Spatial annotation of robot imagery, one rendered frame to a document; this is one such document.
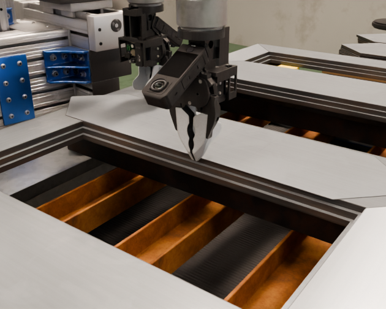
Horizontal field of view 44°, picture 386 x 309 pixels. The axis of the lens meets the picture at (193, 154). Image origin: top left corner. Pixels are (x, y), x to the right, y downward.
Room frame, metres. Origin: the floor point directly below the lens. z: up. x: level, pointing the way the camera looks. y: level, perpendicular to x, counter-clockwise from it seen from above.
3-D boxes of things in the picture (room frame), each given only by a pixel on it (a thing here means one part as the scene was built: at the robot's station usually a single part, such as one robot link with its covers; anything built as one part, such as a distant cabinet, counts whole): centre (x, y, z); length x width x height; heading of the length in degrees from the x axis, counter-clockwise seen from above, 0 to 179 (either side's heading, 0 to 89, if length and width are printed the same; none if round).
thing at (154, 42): (1.00, 0.10, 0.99); 0.09 x 0.08 x 0.12; 144
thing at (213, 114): (0.70, -0.02, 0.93); 0.05 x 0.02 x 0.09; 54
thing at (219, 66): (0.73, -0.02, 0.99); 0.09 x 0.08 x 0.12; 144
